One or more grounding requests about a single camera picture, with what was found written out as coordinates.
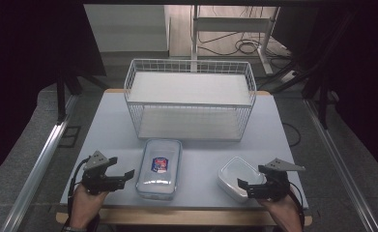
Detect black square floor frame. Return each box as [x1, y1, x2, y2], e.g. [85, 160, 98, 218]
[58, 125, 82, 149]

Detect white wire basket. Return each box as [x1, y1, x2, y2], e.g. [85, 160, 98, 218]
[124, 58, 258, 143]

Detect aluminium floor rail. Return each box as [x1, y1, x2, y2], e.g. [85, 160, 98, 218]
[303, 98, 378, 232]
[0, 94, 80, 232]

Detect left hand-held gripper cable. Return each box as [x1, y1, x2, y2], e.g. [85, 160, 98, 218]
[67, 156, 92, 226]

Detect person's left hand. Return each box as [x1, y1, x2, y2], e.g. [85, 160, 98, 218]
[69, 183, 109, 230]

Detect hand-held gripper cable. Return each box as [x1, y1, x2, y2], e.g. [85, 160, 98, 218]
[67, 156, 92, 226]
[287, 181, 306, 230]

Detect right hand-held gripper cable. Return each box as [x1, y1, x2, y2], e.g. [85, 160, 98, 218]
[287, 181, 306, 230]

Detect clear food container blue lid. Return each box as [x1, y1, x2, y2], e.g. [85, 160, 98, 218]
[135, 138, 184, 201]

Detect white cabinet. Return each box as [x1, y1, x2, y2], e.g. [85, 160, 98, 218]
[83, 4, 172, 53]

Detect person's right hand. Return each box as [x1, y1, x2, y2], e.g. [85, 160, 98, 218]
[256, 188, 303, 232]

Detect white power strip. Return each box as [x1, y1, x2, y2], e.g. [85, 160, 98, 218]
[278, 70, 297, 85]

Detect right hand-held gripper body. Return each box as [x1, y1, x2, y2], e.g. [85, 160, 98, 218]
[246, 157, 306, 203]

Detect black floor cables bundle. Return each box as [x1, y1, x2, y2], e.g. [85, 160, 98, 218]
[197, 31, 291, 61]

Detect white metal desk frame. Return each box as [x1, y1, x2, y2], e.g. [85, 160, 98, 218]
[190, 4, 281, 76]

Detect black metal stand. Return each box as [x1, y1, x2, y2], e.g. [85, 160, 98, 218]
[55, 67, 111, 126]
[259, 9, 355, 131]

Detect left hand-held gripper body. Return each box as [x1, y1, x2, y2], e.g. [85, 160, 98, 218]
[79, 150, 127, 196]

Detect black cable loop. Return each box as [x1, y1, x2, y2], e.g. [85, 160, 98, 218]
[281, 122, 303, 148]

